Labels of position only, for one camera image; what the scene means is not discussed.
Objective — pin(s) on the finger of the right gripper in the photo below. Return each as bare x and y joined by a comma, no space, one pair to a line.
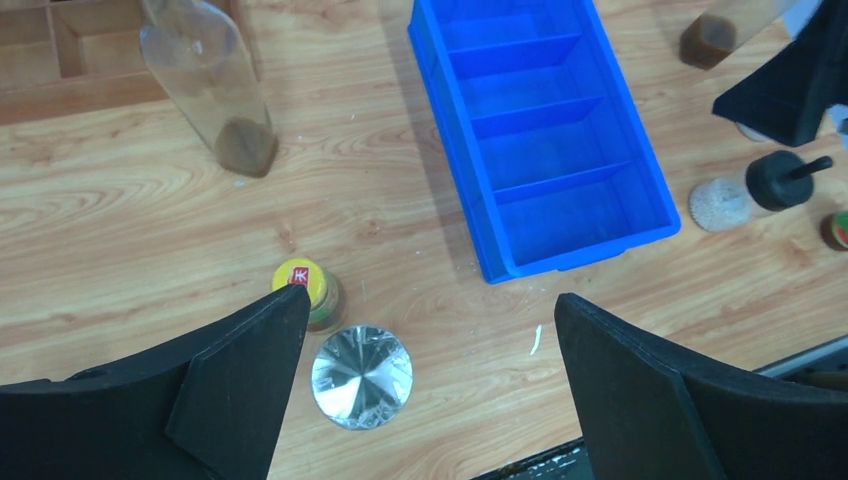
786,98

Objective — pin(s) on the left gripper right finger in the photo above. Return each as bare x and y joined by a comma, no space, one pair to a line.
696,411

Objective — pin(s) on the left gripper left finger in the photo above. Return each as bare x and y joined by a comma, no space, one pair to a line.
208,404

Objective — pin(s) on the tall oil bottle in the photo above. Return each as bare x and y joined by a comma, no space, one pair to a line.
197,54
724,27

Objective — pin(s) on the blue plastic divided bin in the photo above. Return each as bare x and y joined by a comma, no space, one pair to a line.
551,161

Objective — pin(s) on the black cap shaker jar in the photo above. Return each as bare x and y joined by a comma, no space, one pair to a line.
768,185

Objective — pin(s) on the silver lid spice jar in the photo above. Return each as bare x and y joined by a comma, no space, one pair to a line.
362,377

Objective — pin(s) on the left yellow cap sauce bottle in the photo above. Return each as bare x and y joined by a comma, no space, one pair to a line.
324,290

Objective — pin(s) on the wooden compartment tray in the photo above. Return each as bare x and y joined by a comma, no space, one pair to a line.
64,57

